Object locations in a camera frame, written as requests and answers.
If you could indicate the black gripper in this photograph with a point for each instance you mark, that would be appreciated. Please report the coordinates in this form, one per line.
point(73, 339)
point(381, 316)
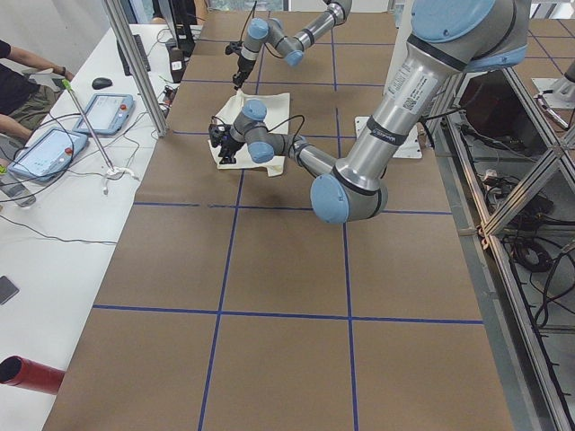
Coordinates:
point(228, 146)
point(243, 69)

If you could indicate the white long-sleeve printed shirt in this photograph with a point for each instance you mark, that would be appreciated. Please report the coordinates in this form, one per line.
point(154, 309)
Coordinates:
point(278, 110)

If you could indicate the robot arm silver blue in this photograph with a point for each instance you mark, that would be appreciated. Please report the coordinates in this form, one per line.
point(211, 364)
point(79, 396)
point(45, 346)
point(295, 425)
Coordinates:
point(447, 38)
point(291, 48)

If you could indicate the dark brown bottle with label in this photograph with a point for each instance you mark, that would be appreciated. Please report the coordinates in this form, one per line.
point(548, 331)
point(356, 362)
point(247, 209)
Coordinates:
point(177, 64)

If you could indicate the far blue teach pendant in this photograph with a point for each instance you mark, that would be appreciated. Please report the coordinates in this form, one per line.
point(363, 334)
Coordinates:
point(108, 112)

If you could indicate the blue teach pendant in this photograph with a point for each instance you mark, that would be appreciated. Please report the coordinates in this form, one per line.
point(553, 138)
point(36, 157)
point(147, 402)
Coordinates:
point(49, 156)
point(108, 112)

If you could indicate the black computer mouse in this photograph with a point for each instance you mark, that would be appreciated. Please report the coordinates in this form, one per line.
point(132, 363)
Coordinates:
point(100, 83)

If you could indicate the grey grabber stick green tip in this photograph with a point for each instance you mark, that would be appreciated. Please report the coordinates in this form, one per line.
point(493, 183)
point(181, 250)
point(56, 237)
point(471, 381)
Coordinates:
point(70, 91)

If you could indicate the near blue teach pendant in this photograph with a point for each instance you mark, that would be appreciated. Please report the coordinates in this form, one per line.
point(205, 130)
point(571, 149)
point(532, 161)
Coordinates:
point(49, 156)

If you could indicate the person in black shirt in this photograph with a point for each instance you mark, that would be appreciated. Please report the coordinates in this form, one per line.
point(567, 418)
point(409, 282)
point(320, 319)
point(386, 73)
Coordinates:
point(25, 104)

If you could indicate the clear plastic bottle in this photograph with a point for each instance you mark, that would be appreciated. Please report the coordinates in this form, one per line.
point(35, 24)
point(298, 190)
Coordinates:
point(16, 191)

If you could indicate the black smartphone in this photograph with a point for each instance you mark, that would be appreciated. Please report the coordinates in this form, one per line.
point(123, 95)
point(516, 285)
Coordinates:
point(7, 290)

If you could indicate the red cylinder tube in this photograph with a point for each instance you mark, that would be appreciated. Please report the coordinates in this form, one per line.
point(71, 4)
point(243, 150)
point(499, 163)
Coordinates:
point(26, 374)

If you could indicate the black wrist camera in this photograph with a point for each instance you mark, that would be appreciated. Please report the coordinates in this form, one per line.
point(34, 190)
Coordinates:
point(218, 134)

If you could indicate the aluminium frame post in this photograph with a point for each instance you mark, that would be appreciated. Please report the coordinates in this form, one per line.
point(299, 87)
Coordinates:
point(122, 31)

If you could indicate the aluminium side frame rail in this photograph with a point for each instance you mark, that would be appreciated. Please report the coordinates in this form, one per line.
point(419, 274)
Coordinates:
point(510, 139)

